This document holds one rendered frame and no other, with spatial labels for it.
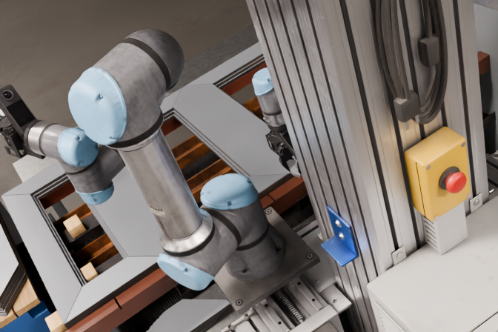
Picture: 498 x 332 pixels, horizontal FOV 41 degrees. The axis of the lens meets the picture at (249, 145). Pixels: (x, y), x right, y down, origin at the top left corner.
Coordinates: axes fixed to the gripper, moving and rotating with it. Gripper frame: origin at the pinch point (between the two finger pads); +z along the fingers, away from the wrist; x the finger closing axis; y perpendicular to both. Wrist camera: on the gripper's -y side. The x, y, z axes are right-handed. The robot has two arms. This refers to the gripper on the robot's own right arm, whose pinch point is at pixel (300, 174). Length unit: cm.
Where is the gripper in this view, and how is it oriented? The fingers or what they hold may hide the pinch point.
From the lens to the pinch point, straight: 192.6
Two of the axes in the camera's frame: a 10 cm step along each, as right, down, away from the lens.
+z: 2.8, 7.4, 6.1
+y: -5.1, -4.2, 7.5
